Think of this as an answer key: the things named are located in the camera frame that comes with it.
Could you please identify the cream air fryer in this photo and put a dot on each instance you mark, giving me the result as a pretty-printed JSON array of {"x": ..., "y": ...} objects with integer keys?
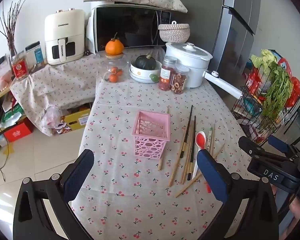
[{"x": 65, "y": 27}]

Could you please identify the large orange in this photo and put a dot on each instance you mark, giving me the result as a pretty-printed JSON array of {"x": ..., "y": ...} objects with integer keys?
[{"x": 114, "y": 47}]

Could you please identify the yellow cardboard box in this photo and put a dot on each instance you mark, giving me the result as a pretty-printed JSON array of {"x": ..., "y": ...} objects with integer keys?
[{"x": 78, "y": 120}]

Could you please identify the dried branches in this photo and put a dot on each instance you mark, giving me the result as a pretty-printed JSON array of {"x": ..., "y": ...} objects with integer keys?
[{"x": 11, "y": 30}]

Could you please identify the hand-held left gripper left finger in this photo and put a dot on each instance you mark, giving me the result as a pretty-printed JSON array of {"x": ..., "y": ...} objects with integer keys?
[{"x": 77, "y": 172}]

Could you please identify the cherry print tablecloth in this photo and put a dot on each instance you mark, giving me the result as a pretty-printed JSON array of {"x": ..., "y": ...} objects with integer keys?
[
  {"x": 65, "y": 80},
  {"x": 130, "y": 205}
]

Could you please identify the red snack packet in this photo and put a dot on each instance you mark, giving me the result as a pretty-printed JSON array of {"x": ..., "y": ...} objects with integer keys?
[{"x": 253, "y": 80}]

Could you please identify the red and white spoon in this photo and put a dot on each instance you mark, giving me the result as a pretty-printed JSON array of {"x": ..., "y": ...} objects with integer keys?
[{"x": 200, "y": 140}]

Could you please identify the jar of red dried fruit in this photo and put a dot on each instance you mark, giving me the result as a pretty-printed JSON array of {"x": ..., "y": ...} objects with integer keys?
[{"x": 165, "y": 80}]

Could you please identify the green pumpkin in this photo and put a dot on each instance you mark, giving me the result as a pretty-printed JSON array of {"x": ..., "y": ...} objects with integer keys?
[{"x": 145, "y": 62}]

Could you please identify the green leafy herbs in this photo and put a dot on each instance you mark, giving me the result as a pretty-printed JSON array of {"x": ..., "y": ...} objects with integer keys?
[{"x": 277, "y": 90}]

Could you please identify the small orange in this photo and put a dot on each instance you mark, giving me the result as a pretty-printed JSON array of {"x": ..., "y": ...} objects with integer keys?
[
  {"x": 113, "y": 78},
  {"x": 120, "y": 73},
  {"x": 114, "y": 69}
]

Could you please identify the blue label clear jar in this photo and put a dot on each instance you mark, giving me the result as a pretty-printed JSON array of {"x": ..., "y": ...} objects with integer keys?
[{"x": 37, "y": 55}]

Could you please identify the jar of dried fruit rings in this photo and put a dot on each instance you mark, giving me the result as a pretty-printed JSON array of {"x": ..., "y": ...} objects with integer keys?
[{"x": 179, "y": 82}]

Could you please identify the black microwave oven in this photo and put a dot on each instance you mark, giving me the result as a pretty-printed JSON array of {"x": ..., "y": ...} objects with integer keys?
[{"x": 130, "y": 27}]

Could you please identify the white electric pot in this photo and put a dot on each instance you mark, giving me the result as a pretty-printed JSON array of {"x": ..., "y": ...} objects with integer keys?
[{"x": 190, "y": 65}]

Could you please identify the napa cabbage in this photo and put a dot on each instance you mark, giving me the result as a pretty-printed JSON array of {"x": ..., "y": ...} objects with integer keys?
[{"x": 263, "y": 57}]

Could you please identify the person's right hand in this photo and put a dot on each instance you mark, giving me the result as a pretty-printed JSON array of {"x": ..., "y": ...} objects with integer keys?
[{"x": 297, "y": 210}]

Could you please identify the plastic-wrapped chopstick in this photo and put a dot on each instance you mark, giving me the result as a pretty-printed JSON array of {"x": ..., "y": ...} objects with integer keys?
[{"x": 210, "y": 140}]

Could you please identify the dark wooden chopstick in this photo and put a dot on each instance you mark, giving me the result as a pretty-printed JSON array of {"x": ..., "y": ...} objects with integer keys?
[
  {"x": 193, "y": 132},
  {"x": 188, "y": 125}
]

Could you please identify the white ceramic bowl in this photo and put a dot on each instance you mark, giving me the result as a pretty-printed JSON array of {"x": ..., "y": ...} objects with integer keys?
[{"x": 140, "y": 76}]

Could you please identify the grey refrigerator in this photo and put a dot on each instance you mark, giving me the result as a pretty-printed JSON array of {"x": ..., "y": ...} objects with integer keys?
[{"x": 227, "y": 30}]

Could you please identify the red plastic bag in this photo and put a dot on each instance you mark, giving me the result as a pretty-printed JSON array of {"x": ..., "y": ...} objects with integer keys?
[{"x": 296, "y": 90}]

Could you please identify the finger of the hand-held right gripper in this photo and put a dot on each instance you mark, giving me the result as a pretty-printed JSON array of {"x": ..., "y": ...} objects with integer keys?
[
  {"x": 250, "y": 147},
  {"x": 277, "y": 142}
]

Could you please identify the woven lidded basket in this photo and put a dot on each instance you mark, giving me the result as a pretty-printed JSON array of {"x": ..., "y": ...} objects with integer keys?
[{"x": 175, "y": 33}]

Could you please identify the green bag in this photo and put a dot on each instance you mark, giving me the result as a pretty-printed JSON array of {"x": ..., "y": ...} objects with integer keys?
[{"x": 11, "y": 116}]

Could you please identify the glass jar with wooden lid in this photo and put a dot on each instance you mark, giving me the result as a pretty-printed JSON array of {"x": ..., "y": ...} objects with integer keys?
[{"x": 121, "y": 63}]

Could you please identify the clear plastic bag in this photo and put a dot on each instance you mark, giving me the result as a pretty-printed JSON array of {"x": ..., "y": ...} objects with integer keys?
[{"x": 50, "y": 116}]

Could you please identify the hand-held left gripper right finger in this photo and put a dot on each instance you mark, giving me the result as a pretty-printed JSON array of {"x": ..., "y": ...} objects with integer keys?
[{"x": 210, "y": 175}]

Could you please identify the small red plastic utensil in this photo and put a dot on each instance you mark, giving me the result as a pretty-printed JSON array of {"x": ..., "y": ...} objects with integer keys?
[{"x": 208, "y": 188}]

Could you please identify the pink plastic basket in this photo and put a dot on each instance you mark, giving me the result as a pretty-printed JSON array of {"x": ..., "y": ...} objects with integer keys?
[{"x": 150, "y": 145}]

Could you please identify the light wooden chopstick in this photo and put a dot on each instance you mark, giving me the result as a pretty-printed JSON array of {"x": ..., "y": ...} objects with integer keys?
[
  {"x": 185, "y": 172},
  {"x": 160, "y": 163},
  {"x": 176, "y": 167},
  {"x": 187, "y": 190}
]

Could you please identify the red label glass jar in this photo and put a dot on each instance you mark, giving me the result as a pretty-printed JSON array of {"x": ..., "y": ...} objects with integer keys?
[{"x": 19, "y": 70}]

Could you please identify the red box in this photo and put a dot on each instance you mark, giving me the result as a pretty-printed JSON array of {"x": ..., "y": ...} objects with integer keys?
[{"x": 17, "y": 132}]

